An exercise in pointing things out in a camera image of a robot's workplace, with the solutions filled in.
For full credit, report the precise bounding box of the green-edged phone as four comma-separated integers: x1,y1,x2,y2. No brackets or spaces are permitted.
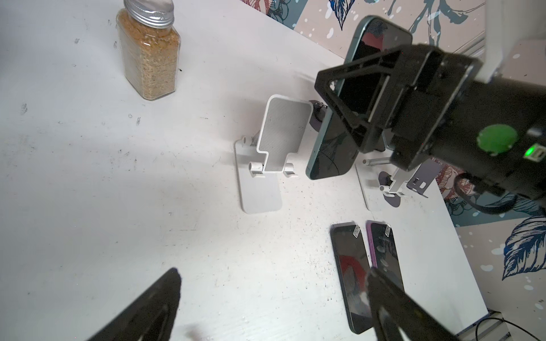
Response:
306,16,412,180

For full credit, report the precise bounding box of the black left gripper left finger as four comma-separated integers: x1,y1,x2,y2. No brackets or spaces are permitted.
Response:
90,268,182,340

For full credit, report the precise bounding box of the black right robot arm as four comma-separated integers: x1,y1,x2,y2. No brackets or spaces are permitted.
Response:
315,45,545,206

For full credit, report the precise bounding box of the purple phone with sticker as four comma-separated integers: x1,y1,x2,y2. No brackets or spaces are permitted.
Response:
366,221,404,291

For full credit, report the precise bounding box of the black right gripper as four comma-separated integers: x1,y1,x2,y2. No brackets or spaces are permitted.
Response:
314,44,482,171

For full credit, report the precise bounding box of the dark round stand front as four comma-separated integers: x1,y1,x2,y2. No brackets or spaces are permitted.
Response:
377,158,444,209

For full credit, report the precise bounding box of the brown spice glass jar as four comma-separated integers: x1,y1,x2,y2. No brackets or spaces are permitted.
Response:
117,0,181,100

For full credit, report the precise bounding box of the black phone with sticker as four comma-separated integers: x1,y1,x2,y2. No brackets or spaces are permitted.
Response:
330,223,373,335

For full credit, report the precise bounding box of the dark round stand back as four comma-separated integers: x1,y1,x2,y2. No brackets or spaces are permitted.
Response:
309,100,328,132

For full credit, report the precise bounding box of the white stand front centre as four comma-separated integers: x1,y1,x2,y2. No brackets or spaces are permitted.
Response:
355,157,415,212

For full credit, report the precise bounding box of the dark round stand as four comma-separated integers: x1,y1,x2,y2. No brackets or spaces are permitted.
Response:
309,100,328,132
377,158,444,209

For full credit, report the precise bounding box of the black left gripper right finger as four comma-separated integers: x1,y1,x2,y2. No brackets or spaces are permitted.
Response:
366,268,458,340

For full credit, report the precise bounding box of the white stand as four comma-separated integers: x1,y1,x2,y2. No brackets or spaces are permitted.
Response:
235,95,314,215
355,157,415,212

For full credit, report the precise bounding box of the white stand back left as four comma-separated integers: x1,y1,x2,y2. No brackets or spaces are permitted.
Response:
235,95,314,215

